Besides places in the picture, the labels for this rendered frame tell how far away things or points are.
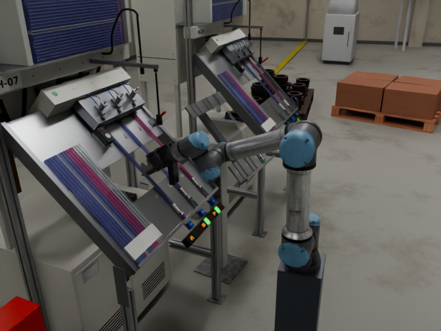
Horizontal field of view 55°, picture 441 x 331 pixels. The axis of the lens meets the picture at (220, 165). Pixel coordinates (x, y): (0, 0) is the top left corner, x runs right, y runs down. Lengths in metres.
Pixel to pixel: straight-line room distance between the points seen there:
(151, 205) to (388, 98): 3.97
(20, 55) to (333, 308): 1.95
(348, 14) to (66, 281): 7.65
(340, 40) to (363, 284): 6.61
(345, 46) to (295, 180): 7.39
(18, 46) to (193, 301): 1.59
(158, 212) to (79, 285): 0.43
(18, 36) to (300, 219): 1.17
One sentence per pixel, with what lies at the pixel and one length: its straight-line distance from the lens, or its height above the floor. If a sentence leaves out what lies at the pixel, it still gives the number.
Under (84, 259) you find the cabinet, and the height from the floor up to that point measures 0.62.
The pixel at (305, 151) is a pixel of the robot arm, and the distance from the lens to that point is 1.42.
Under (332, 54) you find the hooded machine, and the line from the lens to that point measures 8.85.
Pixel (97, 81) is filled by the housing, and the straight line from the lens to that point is 1.96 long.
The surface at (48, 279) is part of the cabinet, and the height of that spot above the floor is 0.54.
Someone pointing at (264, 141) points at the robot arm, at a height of 1.09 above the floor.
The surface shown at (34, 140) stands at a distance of 1.70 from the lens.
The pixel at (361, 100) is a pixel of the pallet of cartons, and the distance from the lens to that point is 5.43.
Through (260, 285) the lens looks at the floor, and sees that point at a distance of 2.60.
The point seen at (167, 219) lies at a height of 0.75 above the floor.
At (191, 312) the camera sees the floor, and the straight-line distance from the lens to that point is 2.44.
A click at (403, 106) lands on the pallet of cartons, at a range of 5.31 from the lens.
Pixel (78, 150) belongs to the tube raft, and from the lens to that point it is 1.74.
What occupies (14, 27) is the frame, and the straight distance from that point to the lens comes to 1.66.
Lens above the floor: 1.68
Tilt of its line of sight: 24 degrees down
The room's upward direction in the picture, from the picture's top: 1 degrees counter-clockwise
